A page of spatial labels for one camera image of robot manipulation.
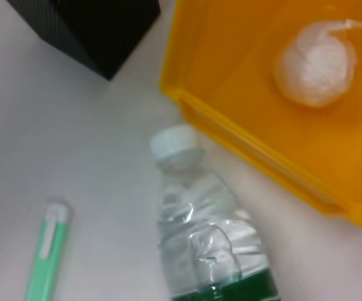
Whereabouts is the black mesh pen holder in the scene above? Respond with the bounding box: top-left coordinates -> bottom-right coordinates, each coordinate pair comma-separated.
6,0 -> 162,82

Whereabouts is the white paper ball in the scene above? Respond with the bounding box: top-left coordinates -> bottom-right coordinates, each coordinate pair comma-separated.
273,18 -> 362,108

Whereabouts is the green pen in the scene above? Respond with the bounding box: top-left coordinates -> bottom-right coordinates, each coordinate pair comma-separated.
22,200 -> 73,301

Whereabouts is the yellow plastic bin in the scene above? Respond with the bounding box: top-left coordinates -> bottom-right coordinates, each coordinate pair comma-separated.
158,0 -> 362,233

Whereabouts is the clear green-label water bottle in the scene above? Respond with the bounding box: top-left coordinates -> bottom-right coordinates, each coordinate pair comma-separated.
149,124 -> 282,301

